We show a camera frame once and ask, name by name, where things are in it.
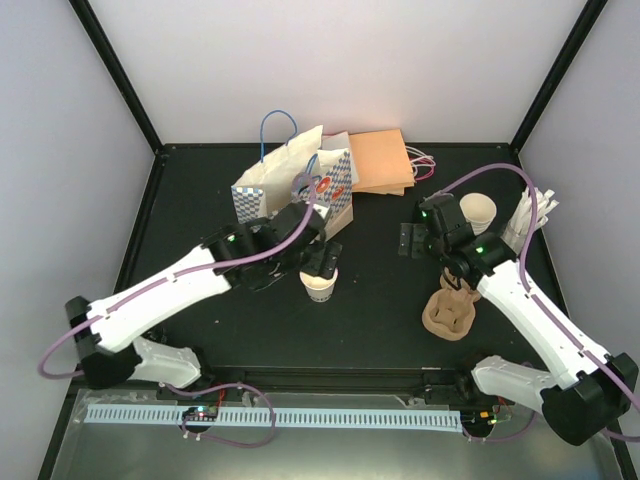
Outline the white slotted cable duct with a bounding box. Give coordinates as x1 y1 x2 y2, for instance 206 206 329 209
84 404 462 433

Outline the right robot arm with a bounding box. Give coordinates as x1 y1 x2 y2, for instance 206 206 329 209
399 194 639 446

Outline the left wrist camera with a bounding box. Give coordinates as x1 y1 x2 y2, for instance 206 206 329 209
313 203 332 223

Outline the purple cable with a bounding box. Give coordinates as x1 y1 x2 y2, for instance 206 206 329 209
434 162 640 444
38 172 321 379

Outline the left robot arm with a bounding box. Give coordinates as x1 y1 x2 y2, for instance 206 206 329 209
65 202 341 399

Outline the brown cardboard cup carrier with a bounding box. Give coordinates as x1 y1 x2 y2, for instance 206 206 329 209
422 269 481 342

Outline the white paper cup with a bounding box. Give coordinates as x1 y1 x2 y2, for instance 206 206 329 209
299 269 339 303

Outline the blue checkered paper bag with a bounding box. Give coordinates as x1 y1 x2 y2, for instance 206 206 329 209
231 121 359 238

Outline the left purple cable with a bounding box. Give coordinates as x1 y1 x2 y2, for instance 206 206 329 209
38 172 321 379

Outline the stack of orange paper bags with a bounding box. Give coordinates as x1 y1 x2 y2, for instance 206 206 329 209
322 129 436 196

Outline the jar of wrapped straws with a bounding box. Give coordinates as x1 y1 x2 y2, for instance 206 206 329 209
501 187 559 255

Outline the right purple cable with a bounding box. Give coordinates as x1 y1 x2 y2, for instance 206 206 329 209
434 162 640 444

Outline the stack of paper cups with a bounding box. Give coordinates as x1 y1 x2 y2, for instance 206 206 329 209
459 193 497 236

